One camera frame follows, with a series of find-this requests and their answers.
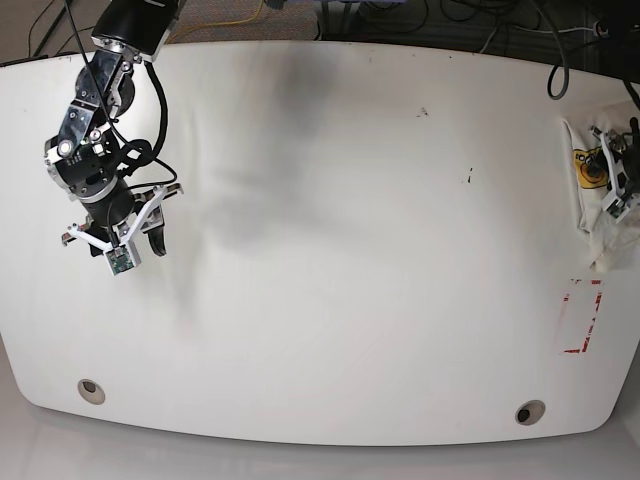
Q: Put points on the left table cable grommet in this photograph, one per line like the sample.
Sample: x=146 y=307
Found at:
x=91 y=392

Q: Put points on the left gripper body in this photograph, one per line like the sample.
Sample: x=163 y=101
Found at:
x=620 y=152

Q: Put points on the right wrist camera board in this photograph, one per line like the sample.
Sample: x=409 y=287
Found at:
x=123 y=258

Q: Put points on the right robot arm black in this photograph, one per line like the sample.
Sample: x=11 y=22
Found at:
x=91 y=160

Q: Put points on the red tape rectangle marking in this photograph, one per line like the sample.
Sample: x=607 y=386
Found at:
x=578 y=315

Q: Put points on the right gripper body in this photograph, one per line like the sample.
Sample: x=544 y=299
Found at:
x=121 y=213

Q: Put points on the right table cable grommet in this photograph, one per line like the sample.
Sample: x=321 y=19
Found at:
x=530 y=412

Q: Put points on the white t-shirt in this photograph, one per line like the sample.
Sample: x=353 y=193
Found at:
x=608 y=240

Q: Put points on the table cable grommet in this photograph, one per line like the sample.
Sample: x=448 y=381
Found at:
x=91 y=392
x=530 y=412

